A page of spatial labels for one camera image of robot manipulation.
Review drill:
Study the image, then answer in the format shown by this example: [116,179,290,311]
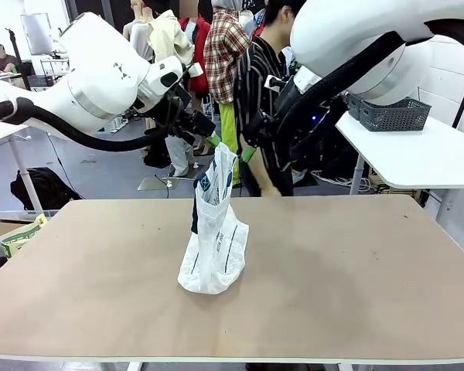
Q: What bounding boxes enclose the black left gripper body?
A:
[169,111,217,145]

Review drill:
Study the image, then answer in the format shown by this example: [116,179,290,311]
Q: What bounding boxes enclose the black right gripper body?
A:
[254,75,306,131]

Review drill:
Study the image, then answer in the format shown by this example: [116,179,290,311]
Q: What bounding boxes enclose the white printed plastic shopping bag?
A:
[177,141,251,297]

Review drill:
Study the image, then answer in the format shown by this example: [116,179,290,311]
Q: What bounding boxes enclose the grey plastic lattice basket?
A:
[358,97,432,133]
[346,94,367,121]

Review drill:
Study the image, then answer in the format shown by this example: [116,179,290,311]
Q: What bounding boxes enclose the person's right forearm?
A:
[247,146,275,191]

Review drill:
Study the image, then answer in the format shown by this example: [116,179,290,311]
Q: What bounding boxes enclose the green printed paper bag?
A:
[0,213,49,259]

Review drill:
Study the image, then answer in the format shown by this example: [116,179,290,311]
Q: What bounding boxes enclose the person's right hand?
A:
[260,184,283,199]

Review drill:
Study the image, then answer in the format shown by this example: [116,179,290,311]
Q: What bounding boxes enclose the neon green trousers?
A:
[218,101,241,186]

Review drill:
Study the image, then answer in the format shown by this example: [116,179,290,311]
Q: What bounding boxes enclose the person in striped shirt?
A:
[234,0,297,199]

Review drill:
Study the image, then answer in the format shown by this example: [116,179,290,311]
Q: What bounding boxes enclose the grey trousers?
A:
[165,133,197,178]

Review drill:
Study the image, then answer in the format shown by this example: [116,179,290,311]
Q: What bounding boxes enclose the red plaid shirt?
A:
[203,6,253,105]

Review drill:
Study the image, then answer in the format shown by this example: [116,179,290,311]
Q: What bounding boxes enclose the red jacket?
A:
[179,16,212,94]

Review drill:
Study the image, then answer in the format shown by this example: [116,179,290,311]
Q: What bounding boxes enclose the beige jacket on mannequin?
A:
[145,9,195,67]

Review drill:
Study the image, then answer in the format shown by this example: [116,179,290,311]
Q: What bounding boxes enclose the white torso mannequin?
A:
[122,0,155,65]

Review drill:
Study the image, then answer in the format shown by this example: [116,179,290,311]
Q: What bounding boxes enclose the wooden crate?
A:
[366,166,425,203]

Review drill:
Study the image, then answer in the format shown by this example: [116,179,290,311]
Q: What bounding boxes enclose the white side table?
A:
[334,110,464,220]

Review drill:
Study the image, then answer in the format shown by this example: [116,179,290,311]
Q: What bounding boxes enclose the black backpack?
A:
[10,167,83,212]

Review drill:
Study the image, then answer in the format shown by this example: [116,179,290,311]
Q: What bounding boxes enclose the white table with leg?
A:
[0,122,44,212]

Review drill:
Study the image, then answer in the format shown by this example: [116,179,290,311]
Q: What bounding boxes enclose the white board panel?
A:
[20,12,54,56]

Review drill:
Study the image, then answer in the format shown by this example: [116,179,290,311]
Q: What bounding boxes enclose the seated person in background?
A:
[0,43,21,74]

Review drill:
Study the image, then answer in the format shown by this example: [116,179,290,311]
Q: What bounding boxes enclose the metal mannequin base plate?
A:
[136,173,199,193]

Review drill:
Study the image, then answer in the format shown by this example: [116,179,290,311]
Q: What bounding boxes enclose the white cables on floor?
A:
[311,169,372,193]

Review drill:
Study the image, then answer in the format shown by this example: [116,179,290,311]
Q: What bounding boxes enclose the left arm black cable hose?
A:
[0,96,171,152]

